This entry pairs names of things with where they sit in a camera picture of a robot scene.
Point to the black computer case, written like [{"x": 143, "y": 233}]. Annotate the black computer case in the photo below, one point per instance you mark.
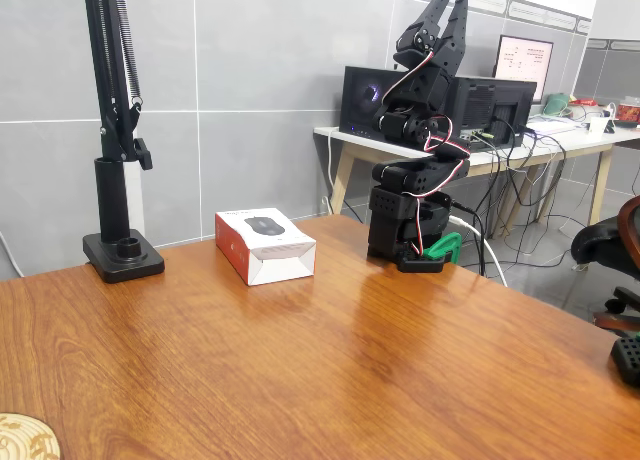
[{"x": 480, "y": 105}]

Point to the green table clamp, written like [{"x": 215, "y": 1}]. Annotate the green table clamp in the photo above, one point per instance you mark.
[{"x": 447, "y": 245}]

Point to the round wooden coaster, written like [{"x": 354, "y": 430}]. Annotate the round wooden coaster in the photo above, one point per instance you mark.
[{"x": 25, "y": 440}]

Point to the black office chair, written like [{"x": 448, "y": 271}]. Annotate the black office chair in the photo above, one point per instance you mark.
[{"x": 607, "y": 245}]

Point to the black desk clamp base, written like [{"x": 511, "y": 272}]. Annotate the black desk clamp base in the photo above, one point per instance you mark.
[{"x": 117, "y": 260}]

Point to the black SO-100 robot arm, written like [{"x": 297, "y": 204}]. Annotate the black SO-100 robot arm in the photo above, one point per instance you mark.
[{"x": 430, "y": 175}]

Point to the computer monitor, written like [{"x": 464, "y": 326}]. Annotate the computer monitor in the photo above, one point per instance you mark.
[{"x": 522, "y": 60}]

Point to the white desk with wooden legs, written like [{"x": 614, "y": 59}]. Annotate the white desk with wooden legs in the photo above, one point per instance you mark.
[{"x": 575, "y": 147}]

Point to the orange white mouse box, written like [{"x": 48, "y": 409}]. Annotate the orange white mouse box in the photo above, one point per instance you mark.
[{"x": 260, "y": 245}]

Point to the small white box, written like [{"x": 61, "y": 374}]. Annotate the small white box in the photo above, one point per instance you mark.
[{"x": 599, "y": 125}]

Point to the red tin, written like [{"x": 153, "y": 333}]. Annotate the red tin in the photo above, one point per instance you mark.
[{"x": 629, "y": 112}]

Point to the black perforated arm base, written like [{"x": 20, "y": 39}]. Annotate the black perforated arm base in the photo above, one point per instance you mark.
[{"x": 629, "y": 357}]

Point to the green bundle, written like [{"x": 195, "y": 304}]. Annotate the green bundle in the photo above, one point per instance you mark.
[{"x": 556, "y": 105}]

